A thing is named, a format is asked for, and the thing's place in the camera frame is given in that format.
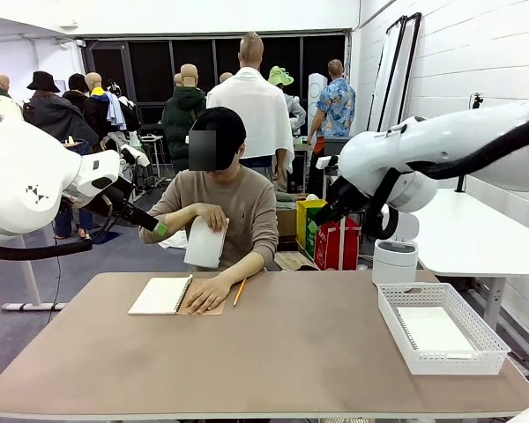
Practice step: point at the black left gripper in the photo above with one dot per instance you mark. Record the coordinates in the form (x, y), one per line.
(114, 200)

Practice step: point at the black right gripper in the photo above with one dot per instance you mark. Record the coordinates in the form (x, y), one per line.
(348, 198)

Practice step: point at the spiral notebook brown cover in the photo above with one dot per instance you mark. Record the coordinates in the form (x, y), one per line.
(158, 295)

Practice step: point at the yellow pencil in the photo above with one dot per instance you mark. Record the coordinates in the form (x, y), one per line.
(240, 291)

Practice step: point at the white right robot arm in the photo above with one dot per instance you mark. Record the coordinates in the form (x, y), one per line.
(423, 141)

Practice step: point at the person's left forearm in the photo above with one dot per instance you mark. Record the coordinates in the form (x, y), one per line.
(242, 269)

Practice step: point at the person's right forearm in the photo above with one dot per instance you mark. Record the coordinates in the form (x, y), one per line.
(178, 220)

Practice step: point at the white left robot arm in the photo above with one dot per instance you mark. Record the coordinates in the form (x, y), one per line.
(22, 176)

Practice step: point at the person's right hand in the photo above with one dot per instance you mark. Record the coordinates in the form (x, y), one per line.
(213, 216)

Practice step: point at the person's left hand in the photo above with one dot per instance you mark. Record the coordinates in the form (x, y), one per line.
(207, 295)

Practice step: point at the yellow bag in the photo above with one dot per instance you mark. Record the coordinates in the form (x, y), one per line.
(303, 220)

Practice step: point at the green bag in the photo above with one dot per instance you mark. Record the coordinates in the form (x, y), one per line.
(310, 240)

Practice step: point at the cardboard box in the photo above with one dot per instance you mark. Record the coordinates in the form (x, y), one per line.
(286, 222)

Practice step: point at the grey folded cloth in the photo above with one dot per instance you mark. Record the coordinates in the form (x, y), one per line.
(286, 203)

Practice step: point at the grey bin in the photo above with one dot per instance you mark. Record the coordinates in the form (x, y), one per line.
(335, 143)

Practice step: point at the white background desk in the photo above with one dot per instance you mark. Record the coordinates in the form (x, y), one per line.
(152, 138)

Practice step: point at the person in beige sweater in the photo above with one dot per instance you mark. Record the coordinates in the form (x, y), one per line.
(247, 207)

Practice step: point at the white lidded trash bin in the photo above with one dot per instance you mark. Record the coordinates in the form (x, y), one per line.
(394, 264)

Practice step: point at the dark green jacket mannequin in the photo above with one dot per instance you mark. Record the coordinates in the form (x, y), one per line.
(176, 123)

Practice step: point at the yellow scarf mannequin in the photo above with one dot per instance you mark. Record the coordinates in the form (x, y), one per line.
(98, 110)

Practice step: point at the white draped mannequin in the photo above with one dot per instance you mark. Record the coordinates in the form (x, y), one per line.
(264, 114)

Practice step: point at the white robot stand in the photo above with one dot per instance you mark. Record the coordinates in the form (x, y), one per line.
(28, 273)

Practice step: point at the tall white appliance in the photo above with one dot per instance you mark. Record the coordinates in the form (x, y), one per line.
(315, 86)

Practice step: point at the black hat mannequin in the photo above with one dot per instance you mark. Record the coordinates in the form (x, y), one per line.
(48, 119)

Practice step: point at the dark-haired background person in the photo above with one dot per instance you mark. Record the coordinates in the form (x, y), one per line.
(77, 86)

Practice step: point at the green hat mannequin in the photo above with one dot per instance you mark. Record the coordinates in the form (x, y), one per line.
(280, 76)

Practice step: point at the black-framed white panel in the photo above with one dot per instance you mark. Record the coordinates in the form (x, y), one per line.
(388, 66)
(407, 88)

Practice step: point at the cream jacket mannequin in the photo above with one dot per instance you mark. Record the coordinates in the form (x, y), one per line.
(0, 106)

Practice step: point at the black tripod stand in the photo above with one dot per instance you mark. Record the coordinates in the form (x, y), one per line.
(478, 100)

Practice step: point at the white perforated plastic basket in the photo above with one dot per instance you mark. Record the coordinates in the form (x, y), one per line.
(489, 348)

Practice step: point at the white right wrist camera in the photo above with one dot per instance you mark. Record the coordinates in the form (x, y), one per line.
(324, 162)

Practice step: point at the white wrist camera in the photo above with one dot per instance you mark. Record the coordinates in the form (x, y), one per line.
(324, 162)
(134, 154)

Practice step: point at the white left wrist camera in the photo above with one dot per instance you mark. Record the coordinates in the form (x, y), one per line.
(134, 154)

